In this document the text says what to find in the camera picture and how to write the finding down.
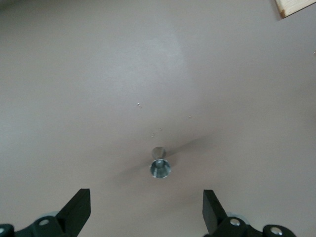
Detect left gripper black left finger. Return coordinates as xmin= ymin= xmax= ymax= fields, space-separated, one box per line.
xmin=0 ymin=188 xmax=91 ymax=237

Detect steel double jigger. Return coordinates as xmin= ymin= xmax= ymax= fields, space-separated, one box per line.
xmin=149 ymin=146 xmax=172 ymax=179

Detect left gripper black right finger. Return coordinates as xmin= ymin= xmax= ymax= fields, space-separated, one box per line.
xmin=202 ymin=189 xmax=296 ymax=237

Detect wooden cutting board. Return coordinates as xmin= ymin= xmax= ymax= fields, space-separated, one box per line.
xmin=274 ymin=0 xmax=316 ymax=19

